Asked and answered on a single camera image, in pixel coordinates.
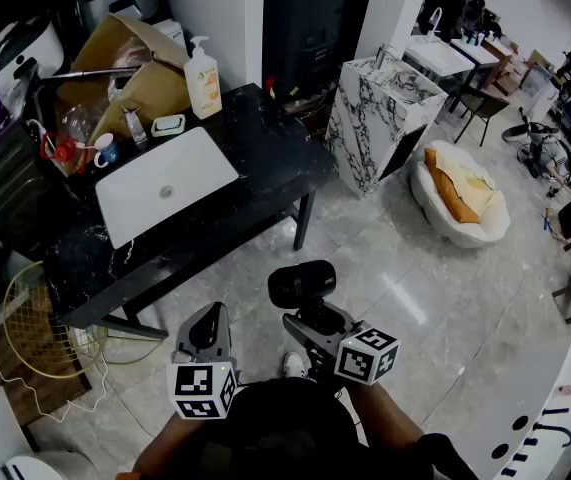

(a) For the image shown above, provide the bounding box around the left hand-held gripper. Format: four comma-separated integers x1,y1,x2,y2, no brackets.
166,301,239,421

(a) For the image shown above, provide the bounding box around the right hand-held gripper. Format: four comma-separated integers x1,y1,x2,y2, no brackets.
282,310,401,387

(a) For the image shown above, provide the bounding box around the black cylindrical device with lettering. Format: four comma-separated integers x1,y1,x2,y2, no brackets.
267,260,339,319

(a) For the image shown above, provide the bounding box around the person's right forearm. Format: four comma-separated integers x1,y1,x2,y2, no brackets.
347,380,424,449

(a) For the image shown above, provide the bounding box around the person's left forearm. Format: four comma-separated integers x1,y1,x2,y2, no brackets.
132,410,206,474

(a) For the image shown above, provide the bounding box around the person's white shoe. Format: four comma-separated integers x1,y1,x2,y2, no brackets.
283,351,306,380

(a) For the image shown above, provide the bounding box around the person's black top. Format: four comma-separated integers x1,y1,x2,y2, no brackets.
154,377,476,480

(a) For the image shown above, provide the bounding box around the white rounded device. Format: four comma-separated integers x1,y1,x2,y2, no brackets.
2,450,99,480

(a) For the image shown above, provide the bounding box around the orange cushion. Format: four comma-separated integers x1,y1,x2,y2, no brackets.
423,147,481,224

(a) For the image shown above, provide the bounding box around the white round sofa chair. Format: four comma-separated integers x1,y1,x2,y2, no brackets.
409,140,512,249

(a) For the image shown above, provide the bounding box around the cream cushion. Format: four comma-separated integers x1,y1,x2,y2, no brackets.
434,155,496,217

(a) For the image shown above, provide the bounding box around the blue mug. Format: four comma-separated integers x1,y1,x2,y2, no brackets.
93,132,120,169

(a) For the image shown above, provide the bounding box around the cream soap dish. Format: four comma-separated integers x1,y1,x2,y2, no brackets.
150,113,187,138

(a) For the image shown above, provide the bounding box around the black hook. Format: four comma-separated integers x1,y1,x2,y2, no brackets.
532,407,571,449

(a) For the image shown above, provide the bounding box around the chrome faucet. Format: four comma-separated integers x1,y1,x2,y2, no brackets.
122,106,149,145

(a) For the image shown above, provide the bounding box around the red plastic holder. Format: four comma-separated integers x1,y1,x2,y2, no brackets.
39,130,89,174

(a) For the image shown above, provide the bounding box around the black chair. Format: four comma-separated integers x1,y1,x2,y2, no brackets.
453,85,511,147

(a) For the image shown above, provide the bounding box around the white soap pump bottle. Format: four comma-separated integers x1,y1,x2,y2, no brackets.
183,36,223,120

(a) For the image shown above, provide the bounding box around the clear plastic bottle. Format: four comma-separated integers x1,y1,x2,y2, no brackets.
61,100,111,144

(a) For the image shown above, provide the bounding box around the white sink table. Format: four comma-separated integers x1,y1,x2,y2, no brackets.
402,35,476,114

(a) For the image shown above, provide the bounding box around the brown cardboard box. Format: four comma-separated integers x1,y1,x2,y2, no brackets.
57,13,194,144

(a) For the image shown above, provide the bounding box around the black cabinet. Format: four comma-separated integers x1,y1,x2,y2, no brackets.
263,0,376,114

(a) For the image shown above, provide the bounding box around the white faucet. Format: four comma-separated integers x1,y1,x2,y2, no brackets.
427,6,445,42

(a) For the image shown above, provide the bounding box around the metal pole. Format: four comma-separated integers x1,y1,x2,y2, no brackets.
39,66,141,87

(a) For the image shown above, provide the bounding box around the white appliance with black lid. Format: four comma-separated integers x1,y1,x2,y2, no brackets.
0,15,66,82

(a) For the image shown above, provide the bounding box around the gold wire basket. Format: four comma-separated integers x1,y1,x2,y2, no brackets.
2,260,109,380

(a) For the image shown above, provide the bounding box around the white marble pedestal sink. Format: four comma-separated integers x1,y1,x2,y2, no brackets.
324,55,449,199

